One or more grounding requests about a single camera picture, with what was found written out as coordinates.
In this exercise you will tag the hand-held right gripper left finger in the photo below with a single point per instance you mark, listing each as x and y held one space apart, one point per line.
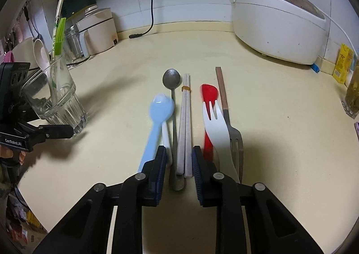
161 175

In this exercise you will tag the person's left hand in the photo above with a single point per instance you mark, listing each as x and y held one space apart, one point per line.
22 158

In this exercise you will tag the white rice cooker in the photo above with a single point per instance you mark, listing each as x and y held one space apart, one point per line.
274 24

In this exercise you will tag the paper-wrapped chopsticks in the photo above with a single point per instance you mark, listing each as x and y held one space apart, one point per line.
57 18

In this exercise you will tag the beige speckled chopstick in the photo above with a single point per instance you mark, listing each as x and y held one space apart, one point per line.
181 130
188 130

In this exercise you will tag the red plastic spoon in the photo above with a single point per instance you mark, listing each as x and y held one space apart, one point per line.
209 93

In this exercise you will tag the beige electric pot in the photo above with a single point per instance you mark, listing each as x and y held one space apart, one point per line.
98 32

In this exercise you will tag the glass cup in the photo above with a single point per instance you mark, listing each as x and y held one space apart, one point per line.
60 108

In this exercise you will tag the white plastic fork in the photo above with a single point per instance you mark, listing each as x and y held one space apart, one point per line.
220 136

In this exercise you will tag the metal spoon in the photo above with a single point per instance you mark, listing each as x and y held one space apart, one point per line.
171 79

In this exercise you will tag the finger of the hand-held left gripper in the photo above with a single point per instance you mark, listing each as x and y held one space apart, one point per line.
59 131

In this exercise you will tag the pink cloth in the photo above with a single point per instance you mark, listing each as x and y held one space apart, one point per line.
8 56

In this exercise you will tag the metal ladle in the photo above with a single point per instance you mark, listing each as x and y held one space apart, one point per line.
33 28

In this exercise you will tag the beige speckled rice spoon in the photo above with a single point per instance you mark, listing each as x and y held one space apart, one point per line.
41 52

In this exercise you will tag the green silicone brush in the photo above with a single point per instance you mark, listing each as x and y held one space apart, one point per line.
61 35

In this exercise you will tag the yellow rubber band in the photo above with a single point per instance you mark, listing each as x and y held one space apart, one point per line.
186 88

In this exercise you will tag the yellow carton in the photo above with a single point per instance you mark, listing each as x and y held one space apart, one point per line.
343 63

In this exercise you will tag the blue tag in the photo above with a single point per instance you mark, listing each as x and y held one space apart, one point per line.
316 68

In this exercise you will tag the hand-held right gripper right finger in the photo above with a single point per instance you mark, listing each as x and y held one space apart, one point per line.
197 175

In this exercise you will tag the light blue plastic spoon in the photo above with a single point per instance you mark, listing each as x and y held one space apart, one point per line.
160 108

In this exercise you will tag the glass tea jar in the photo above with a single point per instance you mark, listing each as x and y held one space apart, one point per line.
352 94

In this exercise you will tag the purple flat object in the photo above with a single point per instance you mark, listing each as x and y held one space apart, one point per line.
357 130

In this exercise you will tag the glass mug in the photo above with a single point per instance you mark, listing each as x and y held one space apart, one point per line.
73 43

